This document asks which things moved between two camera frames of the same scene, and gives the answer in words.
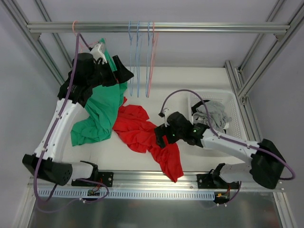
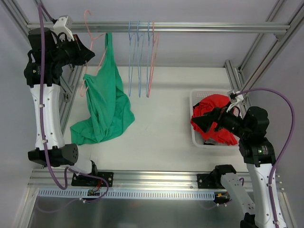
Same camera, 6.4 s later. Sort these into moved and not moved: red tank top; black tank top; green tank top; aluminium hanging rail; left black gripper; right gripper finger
Moved: right gripper finger; left black gripper; red tank top; black tank top; green tank top
Not moved: aluminium hanging rail
